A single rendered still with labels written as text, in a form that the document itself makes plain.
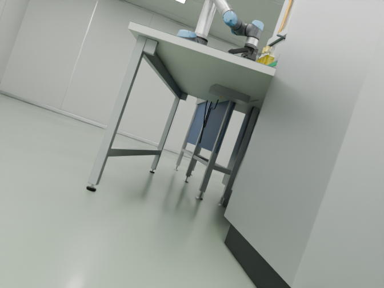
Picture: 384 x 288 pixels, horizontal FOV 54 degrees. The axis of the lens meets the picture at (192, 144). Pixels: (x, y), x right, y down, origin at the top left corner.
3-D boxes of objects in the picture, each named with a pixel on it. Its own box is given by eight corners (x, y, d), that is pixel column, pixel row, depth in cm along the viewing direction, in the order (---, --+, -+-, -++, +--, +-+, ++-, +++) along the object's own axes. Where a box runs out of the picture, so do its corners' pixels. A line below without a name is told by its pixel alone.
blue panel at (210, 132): (240, 162, 252) (261, 102, 252) (216, 153, 249) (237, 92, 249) (200, 147, 409) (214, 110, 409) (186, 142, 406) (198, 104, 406)
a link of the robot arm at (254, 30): (254, 24, 233) (267, 26, 228) (248, 41, 233) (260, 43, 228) (249, 18, 226) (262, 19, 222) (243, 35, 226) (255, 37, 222)
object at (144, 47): (84, 188, 164) (138, 34, 164) (150, 171, 315) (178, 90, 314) (103, 195, 164) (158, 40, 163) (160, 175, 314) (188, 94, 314)
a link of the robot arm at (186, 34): (168, 46, 237) (175, 25, 236) (180, 53, 248) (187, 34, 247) (183, 48, 230) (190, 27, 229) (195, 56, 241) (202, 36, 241)
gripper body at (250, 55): (253, 67, 224) (260, 48, 224) (240, 62, 223) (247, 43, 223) (249, 69, 232) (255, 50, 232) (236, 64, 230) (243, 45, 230)
